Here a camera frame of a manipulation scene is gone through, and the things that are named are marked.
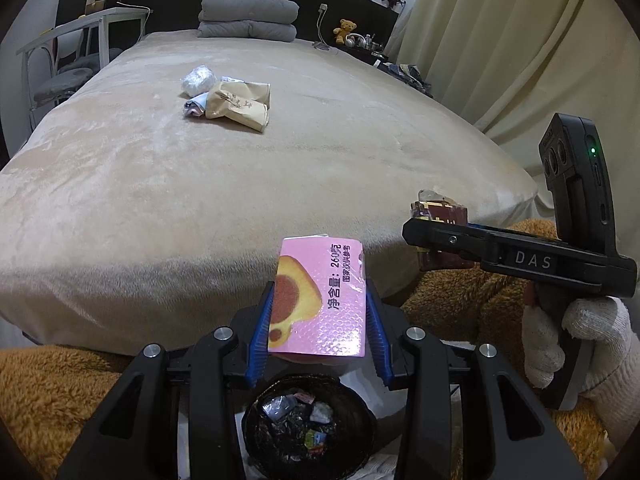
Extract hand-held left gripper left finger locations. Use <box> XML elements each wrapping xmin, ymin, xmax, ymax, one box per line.
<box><xmin>55</xmin><ymin>280</ymin><xmax>276</xmax><ymax>480</ymax></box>

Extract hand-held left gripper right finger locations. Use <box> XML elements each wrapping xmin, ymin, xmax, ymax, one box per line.
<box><xmin>365</xmin><ymin>280</ymin><xmax>586</xmax><ymax>480</ymax></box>

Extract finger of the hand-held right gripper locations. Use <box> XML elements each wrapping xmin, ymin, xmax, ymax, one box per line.
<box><xmin>402</xmin><ymin>217</ymin><xmax>501</xmax><ymax>263</ymax></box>
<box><xmin>465</xmin><ymin>221</ymin><xmax>556</xmax><ymax>243</ymax></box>

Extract brown snack packet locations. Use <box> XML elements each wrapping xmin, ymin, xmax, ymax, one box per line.
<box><xmin>409</xmin><ymin>189</ymin><xmax>482</xmax><ymax>272</ymax></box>

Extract pink cake box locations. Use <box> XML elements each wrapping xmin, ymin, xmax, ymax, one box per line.
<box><xmin>267</xmin><ymin>234</ymin><xmax>368</xmax><ymax>363</ymax></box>

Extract black trash bin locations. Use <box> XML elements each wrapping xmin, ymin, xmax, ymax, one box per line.
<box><xmin>241</xmin><ymin>372</ymin><xmax>379</xmax><ymax>480</ymax></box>

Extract beige paper bag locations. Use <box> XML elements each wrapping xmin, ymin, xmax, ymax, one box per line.
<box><xmin>220</xmin><ymin>79</ymin><xmax>273</xmax><ymax>110</ymax></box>
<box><xmin>205</xmin><ymin>84</ymin><xmax>271</xmax><ymax>134</ymax></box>

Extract small grey wrapper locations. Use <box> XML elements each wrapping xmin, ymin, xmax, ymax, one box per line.
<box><xmin>184</xmin><ymin>92</ymin><xmax>210</xmax><ymax>120</ymax></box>

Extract white plastic bag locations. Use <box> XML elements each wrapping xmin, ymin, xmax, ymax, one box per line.
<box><xmin>180</xmin><ymin>65</ymin><xmax>219</xmax><ymax>97</ymax></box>

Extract person's right hand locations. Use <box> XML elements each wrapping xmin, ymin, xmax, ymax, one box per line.
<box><xmin>521</xmin><ymin>296</ymin><xmax>633</xmax><ymax>397</ymax></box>

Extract person's right leg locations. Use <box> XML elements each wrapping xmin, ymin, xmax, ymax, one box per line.
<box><xmin>400</xmin><ymin>217</ymin><xmax>621</xmax><ymax>480</ymax></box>

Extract person's leg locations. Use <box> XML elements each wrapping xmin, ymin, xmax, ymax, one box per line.
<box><xmin>0</xmin><ymin>345</ymin><xmax>176</xmax><ymax>480</ymax></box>
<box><xmin>400</xmin><ymin>217</ymin><xmax>621</xmax><ymax>480</ymax></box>

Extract beige fleece blanket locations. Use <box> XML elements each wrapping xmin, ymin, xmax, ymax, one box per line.
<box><xmin>0</xmin><ymin>30</ymin><xmax>541</xmax><ymax>348</ymax></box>

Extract cream curtain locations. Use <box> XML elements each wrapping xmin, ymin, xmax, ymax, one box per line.
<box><xmin>395</xmin><ymin>0</ymin><xmax>640</xmax><ymax>191</ymax></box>

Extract pile of clothes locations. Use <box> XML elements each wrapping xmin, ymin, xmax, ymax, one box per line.
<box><xmin>372</xmin><ymin>60</ymin><xmax>435</xmax><ymax>97</ymax></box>

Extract black nightstand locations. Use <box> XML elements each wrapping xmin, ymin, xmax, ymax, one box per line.
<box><xmin>330</xmin><ymin>42</ymin><xmax>396</xmax><ymax>66</ymax></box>

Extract person's left leg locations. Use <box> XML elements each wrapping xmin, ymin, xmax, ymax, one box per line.
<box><xmin>0</xmin><ymin>345</ymin><xmax>176</xmax><ymax>480</ymax></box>

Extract brown teddy bear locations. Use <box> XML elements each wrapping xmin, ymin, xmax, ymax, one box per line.
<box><xmin>333</xmin><ymin>19</ymin><xmax>358</xmax><ymax>46</ymax></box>

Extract folded grey quilt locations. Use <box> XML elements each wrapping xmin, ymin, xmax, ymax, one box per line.
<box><xmin>196</xmin><ymin>21</ymin><xmax>298</xmax><ymax>43</ymax></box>
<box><xmin>198</xmin><ymin>0</ymin><xmax>300</xmax><ymax>25</ymax></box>

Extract chair with grey cushion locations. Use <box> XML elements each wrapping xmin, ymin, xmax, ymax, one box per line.
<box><xmin>29</xmin><ymin>35</ymin><xmax>95</xmax><ymax>111</ymax></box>
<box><xmin>55</xmin><ymin>25</ymin><xmax>123</xmax><ymax>73</ymax></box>

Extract white desk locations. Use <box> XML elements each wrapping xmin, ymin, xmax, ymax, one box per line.
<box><xmin>16</xmin><ymin>6</ymin><xmax>153</xmax><ymax>133</ymax></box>

